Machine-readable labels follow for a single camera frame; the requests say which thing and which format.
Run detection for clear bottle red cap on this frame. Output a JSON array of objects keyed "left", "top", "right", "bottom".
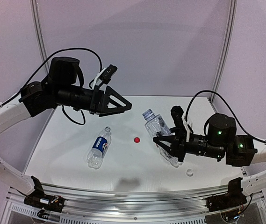
[{"left": 158, "top": 146, "right": 183, "bottom": 168}]

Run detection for crushed bottle red cap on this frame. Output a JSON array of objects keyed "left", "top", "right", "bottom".
[{"left": 142, "top": 108, "right": 173, "bottom": 147}]

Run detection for white bottle cap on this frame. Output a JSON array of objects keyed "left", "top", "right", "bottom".
[{"left": 186, "top": 168, "right": 194, "bottom": 177}]

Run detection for Pepsi label plastic bottle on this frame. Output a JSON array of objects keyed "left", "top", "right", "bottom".
[{"left": 86, "top": 126, "right": 112, "bottom": 169}]

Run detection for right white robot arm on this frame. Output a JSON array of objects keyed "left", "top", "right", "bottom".
[{"left": 153, "top": 127, "right": 266, "bottom": 199}]

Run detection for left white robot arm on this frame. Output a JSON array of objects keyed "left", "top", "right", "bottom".
[{"left": 0, "top": 82, "right": 132, "bottom": 197}]

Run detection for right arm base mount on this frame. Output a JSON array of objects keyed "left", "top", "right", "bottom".
[{"left": 206, "top": 177, "right": 247, "bottom": 212}]

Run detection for front aluminium rail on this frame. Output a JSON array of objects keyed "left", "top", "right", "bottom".
[{"left": 5, "top": 183, "right": 264, "bottom": 224}]

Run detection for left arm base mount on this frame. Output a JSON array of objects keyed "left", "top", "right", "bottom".
[{"left": 24, "top": 176, "right": 65, "bottom": 219}]

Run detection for left aluminium frame post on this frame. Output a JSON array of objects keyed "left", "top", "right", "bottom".
[{"left": 30, "top": 0, "right": 60, "bottom": 103}]

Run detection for aluminium frame post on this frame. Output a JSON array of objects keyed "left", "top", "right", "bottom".
[
  {"left": 212, "top": 0, "right": 237, "bottom": 92},
  {"left": 30, "top": 0, "right": 60, "bottom": 103}
]

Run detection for right aluminium frame post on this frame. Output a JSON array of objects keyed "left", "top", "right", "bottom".
[{"left": 212, "top": 0, "right": 237, "bottom": 92}]

